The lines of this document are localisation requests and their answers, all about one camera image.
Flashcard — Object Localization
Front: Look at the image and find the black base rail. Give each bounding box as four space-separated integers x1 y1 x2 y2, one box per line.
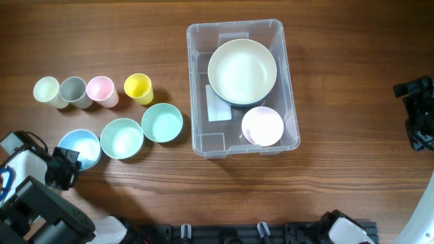
118 220 379 244

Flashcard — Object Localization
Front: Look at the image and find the green small bowl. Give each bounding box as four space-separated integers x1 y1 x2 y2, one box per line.
100 118 144 159
141 103 184 143

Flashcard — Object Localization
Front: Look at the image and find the left blue cable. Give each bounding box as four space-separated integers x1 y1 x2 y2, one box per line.
0 166 16 204

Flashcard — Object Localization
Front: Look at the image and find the pink small bowl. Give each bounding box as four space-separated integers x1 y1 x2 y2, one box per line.
241 106 284 147

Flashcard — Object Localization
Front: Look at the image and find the cream large bowl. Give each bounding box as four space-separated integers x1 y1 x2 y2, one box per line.
208 39 277 104

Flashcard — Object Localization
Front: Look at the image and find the grey cup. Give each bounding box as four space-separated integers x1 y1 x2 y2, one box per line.
60 77 93 109

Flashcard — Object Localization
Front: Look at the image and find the yellow cup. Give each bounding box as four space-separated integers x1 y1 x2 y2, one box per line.
124 73 153 105

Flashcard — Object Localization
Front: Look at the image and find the pink cup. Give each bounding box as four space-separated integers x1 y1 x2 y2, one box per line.
86 76 119 108

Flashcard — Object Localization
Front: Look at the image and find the light blue small bowl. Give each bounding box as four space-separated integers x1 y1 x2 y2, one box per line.
58 129 102 171

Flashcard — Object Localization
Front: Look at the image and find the clear plastic storage container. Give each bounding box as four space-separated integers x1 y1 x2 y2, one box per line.
186 19 300 159

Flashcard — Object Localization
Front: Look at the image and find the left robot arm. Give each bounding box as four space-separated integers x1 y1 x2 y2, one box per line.
1 145 127 243

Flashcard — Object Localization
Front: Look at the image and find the dark blue bowl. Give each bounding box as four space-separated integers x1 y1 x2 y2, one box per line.
211 87 270 107

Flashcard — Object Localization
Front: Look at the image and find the white label in container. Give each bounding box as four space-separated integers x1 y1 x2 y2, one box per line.
205 85 232 122

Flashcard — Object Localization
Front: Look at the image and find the pale green cup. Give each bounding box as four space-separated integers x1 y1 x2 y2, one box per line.
33 77 69 108

